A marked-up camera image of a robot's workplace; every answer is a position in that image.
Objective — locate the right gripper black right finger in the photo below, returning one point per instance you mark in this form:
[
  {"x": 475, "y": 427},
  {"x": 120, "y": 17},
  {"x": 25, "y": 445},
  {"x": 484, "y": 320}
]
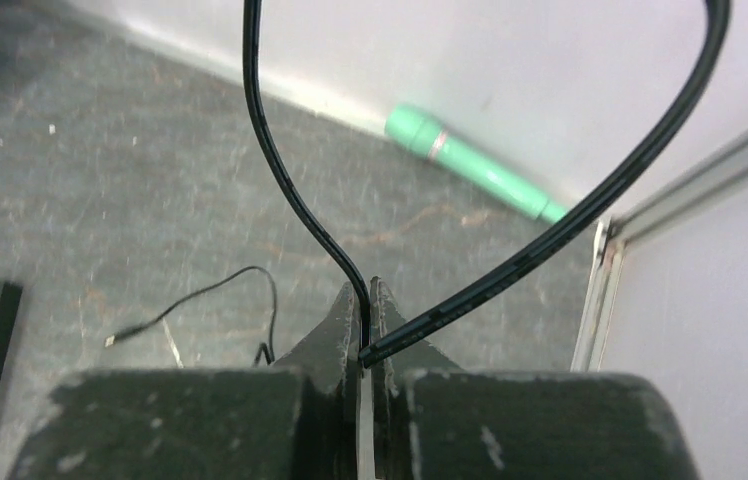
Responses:
[{"x": 435, "y": 420}]

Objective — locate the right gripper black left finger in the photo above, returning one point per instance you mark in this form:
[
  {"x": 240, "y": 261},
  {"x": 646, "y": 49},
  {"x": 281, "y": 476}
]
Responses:
[{"x": 295, "y": 419}]

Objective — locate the mint green flashlight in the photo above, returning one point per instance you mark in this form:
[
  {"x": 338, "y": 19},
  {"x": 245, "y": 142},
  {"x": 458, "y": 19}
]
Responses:
[{"x": 424, "y": 136}]

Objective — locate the aluminium frame rail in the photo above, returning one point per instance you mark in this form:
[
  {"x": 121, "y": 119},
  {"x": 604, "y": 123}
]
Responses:
[{"x": 719, "y": 176}]

